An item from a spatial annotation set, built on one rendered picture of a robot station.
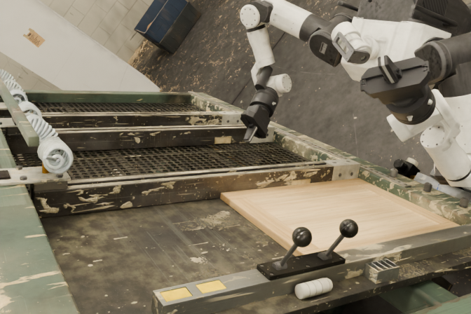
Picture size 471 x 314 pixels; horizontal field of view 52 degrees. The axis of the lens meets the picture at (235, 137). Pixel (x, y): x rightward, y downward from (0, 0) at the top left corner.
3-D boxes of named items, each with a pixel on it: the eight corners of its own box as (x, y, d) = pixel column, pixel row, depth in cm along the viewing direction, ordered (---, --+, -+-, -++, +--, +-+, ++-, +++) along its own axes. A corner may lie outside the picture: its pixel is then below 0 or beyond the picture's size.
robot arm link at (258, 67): (266, 92, 179) (256, 58, 176) (287, 90, 174) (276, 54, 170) (257, 98, 174) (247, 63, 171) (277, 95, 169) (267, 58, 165)
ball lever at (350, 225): (333, 265, 103) (365, 229, 95) (319, 268, 101) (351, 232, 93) (324, 251, 105) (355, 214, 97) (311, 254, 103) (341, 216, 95)
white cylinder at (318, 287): (302, 302, 93) (332, 294, 98) (304, 289, 93) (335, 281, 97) (293, 294, 96) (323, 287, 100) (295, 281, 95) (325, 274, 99)
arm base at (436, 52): (467, 71, 126) (462, 27, 123) (503, 75, 113) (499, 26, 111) (415, 85, 124) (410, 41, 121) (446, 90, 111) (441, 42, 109)
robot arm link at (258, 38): (249, 63, 169) (233, 9, 164) (265, 55, 176) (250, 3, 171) (272, 58, 162) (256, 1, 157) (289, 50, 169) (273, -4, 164)
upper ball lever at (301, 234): (289, 276, 97) (319, 237, 88) (273, 280, 95) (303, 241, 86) (280, 260, 99) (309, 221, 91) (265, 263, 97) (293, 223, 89)
